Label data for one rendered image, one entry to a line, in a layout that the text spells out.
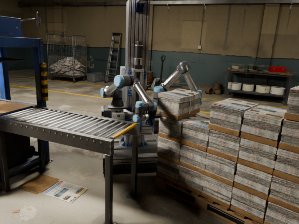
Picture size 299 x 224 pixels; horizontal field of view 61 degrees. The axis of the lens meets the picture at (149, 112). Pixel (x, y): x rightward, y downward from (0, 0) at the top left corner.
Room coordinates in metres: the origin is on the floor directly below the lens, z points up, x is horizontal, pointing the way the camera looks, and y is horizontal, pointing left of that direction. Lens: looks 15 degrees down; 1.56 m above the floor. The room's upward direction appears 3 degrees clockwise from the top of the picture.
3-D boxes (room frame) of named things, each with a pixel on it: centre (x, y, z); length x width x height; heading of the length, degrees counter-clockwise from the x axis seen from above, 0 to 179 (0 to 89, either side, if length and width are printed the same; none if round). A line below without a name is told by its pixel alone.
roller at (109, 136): (2.16, 0.27, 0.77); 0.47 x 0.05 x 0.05; 158
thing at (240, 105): (2.26, -0.78, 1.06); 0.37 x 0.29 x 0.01; 139
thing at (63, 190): (2.39, 0.84, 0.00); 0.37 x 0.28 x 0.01; 68
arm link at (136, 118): (2.31, 0.10, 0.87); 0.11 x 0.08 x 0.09; 139
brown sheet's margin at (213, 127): (2.25, -0.77, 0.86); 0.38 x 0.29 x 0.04; 139
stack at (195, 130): (2.34, -0.67, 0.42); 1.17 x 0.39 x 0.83; 49
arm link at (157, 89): (3.09, -0.10, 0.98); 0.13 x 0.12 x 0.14; 165
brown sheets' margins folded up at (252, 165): (2.34, -0.67, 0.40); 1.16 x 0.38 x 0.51; 49
